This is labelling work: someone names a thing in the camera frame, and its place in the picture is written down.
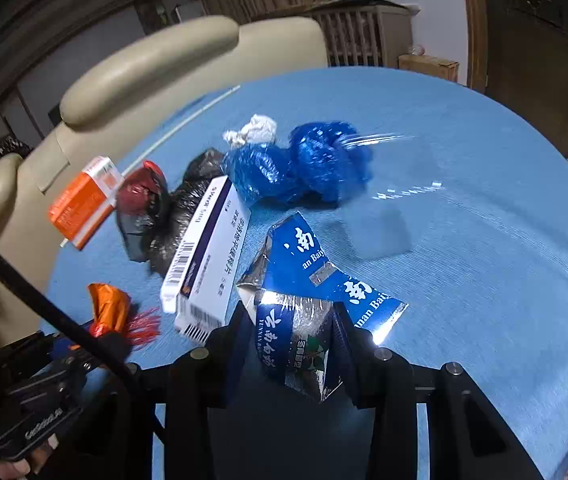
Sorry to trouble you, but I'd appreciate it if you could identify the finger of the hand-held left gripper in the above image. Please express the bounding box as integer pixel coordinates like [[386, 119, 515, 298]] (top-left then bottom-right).
[[54, 330, 134, 368]]

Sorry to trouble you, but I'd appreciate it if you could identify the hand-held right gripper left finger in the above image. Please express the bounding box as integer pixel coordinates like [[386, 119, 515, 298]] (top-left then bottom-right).
[[88, 302, 259, 480]]

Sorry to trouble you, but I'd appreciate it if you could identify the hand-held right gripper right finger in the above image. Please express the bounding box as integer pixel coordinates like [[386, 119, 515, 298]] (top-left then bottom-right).
[[334, 305, 545, 480]]

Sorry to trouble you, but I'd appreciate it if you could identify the orange foil wrapper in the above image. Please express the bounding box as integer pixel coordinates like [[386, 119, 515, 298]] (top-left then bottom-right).
[[88, 282, 162, 348]]

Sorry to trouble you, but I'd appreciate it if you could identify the white medicine box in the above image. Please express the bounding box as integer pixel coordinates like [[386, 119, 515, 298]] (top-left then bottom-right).
[[161, 176, 251, 345]]

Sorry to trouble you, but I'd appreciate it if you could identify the torn blue foil carton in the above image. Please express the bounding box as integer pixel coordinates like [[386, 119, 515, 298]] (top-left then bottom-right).
[[236, 211, 409, 403]]

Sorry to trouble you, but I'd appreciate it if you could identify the black plastic bag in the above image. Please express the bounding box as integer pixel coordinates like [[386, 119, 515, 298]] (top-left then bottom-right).
[[124, 149, 229, 277]]

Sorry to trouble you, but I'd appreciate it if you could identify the red plastic bag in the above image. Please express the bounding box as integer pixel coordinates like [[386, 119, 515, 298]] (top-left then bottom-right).
[[116, 161, 169, 223]]

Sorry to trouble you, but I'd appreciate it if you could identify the blue plastic bag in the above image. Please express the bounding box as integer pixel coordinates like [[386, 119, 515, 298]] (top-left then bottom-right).
[[224, 121, 375, 208]]

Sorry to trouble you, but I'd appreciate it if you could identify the silver plastic bag ball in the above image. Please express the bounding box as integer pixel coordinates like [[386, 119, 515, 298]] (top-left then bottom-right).
[[223, 115, 279, 149]]

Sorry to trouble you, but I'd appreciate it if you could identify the person's left hand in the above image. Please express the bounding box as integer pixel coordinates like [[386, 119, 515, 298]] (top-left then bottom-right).
[[0, 457, 33, 480]]

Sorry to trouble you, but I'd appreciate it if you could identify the clear plastic wrapper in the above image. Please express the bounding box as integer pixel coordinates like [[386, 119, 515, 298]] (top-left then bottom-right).
[[334, 130, 447, 261]]

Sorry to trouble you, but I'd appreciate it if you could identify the blue tablecloth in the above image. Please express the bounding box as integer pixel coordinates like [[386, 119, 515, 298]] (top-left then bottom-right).
[[44, 66, 568, 480]]

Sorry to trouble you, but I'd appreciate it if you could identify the orange medicine box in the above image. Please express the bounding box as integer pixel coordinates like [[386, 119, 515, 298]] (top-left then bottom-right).
[[48, 156, 125, 251]]

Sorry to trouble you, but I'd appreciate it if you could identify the thin white stick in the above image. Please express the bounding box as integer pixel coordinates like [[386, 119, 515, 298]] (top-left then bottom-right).
[[122, 85, 241, 173]]

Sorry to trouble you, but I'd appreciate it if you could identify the beige sofa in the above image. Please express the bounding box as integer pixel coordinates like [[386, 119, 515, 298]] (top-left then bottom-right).
[[0, 15, 327, 348]]

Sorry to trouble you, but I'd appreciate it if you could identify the brown cardboard box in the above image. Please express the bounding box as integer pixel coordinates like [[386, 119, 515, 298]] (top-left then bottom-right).
[[398, 54, 460, 83]]

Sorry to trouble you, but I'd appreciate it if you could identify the wooden crib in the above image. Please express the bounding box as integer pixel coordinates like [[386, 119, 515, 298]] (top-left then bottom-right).
[[309, 0, 412, 68]]

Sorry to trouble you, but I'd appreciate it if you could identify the dark wooden door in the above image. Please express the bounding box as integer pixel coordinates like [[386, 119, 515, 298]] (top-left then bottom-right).
[[459, 0, 568, 161]]

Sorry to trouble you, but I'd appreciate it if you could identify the black cable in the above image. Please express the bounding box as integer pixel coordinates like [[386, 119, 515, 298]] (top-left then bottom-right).
[[0, 222, 165, 443]]

